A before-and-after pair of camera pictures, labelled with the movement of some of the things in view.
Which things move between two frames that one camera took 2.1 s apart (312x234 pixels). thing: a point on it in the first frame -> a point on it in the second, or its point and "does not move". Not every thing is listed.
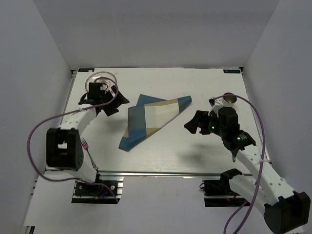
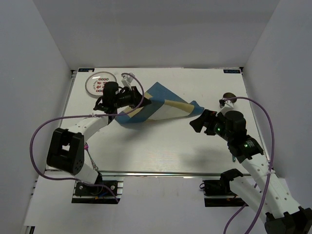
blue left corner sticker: (86, 69) does not move
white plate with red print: (101, 77) does not move
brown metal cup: (228, 101) does not move
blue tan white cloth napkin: (149, 114) -> (165, 104)
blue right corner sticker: (233, 71) does not move
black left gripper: (120, 100) -> (136, 97)
